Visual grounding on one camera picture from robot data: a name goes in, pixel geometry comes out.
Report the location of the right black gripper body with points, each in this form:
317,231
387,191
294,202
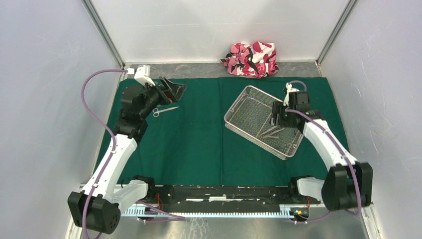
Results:
284,118

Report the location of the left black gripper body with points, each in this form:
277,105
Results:
168,95

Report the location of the surgical scissors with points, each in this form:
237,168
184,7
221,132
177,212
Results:
165,110

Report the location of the wire mesh instrument tray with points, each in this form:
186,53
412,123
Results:
250,115

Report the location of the green surgical drape cloth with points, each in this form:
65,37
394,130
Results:
190,145

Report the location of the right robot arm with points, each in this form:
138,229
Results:
329,155

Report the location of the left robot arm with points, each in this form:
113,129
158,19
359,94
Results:
118,155

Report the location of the pink camouflage cloth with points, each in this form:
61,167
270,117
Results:
256,60

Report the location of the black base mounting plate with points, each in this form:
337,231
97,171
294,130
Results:
226,199

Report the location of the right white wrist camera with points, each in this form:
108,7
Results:
288,89

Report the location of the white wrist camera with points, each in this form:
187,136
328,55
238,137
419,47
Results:
142,75
288,89

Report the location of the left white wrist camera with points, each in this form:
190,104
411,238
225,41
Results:
142,75

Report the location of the aluminium frame rail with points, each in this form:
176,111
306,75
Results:
153,213

